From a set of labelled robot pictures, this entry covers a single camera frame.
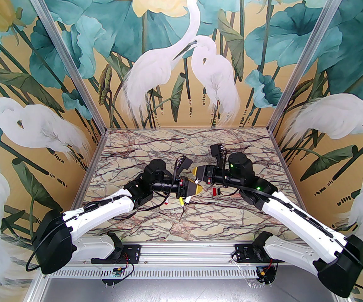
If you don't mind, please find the aluminium frame post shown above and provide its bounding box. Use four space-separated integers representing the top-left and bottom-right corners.
267 0 354 133
20 0 109 131

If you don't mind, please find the grey metal tray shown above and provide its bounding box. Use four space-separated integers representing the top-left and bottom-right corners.
26 277 353 302

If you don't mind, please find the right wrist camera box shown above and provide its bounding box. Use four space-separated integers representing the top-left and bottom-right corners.
210 143 226 161

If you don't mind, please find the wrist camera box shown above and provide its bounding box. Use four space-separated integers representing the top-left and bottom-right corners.
176 155 193 171
210 143 226 161

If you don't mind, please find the perforated metal panel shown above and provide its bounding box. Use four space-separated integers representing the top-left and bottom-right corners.
41 265 339 279

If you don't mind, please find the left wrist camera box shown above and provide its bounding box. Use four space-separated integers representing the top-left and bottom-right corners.
176 155 193 171

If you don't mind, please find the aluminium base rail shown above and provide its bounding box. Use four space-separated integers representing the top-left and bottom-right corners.
40 243 340 265

